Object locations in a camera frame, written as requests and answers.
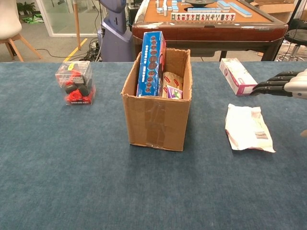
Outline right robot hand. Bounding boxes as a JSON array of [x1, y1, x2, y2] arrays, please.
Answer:
[[249, 68, 307, 138]]

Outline white plastic packet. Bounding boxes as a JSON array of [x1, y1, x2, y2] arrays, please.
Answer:
[[224, 103, 276, 153]]

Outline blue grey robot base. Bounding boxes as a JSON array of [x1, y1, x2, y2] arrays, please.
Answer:
[[97, 0, 134, 62]]

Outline background cardboard carton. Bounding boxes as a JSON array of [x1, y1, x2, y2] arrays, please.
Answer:
[[254, 0, 298, 23]]

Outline brown snack packet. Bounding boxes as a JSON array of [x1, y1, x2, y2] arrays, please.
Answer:
[[162, 71, 184, 99]]

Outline brown cardboard box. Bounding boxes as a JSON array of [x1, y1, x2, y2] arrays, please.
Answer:
[[120, 48, 193, 152]]

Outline blue snack packet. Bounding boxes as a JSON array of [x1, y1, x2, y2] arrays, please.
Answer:
[[136, 31, 167, 97]]

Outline clear box red black items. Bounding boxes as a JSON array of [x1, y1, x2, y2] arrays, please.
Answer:
[[55, 60, 96, 106]]

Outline white plastic basket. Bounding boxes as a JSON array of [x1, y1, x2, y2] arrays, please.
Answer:
[[279, 39, 307, 61]]

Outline black stool chrome base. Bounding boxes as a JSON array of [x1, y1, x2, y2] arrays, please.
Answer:
[[275, 19, 307, 62]]

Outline white pink carton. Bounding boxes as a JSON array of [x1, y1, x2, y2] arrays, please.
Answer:
[[219, 57, 259, 96]]

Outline black tripod stand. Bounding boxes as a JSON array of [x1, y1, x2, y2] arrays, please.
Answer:
[[285, 0, 303, 26]]

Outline brown mahjong table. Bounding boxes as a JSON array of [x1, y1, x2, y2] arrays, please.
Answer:
[[131, 0, 288, 62]]

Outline row of upright mahjong tiles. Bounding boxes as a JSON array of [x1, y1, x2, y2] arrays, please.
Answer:
[[170, 12, 236, 22]]

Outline low row blue mahjong tiles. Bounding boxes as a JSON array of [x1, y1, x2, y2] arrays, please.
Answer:
[[187, 7, 223, 13]]

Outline small purple packet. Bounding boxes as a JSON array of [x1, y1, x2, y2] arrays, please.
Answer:
[[167, 85, 183, 100]]

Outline black round dish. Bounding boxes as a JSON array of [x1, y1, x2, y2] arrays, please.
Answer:
[[186, 0, 218, 7]]

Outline cluster of blue mahjong tiles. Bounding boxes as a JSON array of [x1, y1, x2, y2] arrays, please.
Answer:
[[155, 0, 179, 16]]

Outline wooden pole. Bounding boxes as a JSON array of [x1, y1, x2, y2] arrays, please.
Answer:
[[72, 0, 82, 51]]

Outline blue felt table cloth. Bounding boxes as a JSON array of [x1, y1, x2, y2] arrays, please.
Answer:
[[0, 61, 307, 230]]

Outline green potted plant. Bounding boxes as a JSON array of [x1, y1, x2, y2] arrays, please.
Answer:
[[16, 1, 36, 16]]

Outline white chair wooden legs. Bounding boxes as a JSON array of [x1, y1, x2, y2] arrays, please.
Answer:
[[0, 0, 44, 62]]

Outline long wall of blue mahjong tiles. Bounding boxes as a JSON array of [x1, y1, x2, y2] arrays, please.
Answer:
[[229, 2, 253, 18]]

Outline floor cable bundle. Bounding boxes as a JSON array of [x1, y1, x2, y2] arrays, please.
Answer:
[[35, 35, 104, 62]]

